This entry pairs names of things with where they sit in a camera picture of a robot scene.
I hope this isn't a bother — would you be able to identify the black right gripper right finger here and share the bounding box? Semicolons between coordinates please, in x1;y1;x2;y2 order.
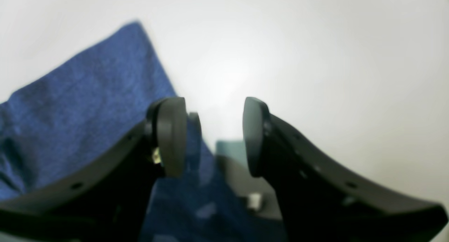
243;97;448;242

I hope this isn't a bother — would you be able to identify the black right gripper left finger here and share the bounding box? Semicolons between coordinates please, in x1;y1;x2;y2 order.
1;97;187;242

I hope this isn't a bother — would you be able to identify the dark blue t-shirt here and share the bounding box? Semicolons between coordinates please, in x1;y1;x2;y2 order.
1;22;288;242

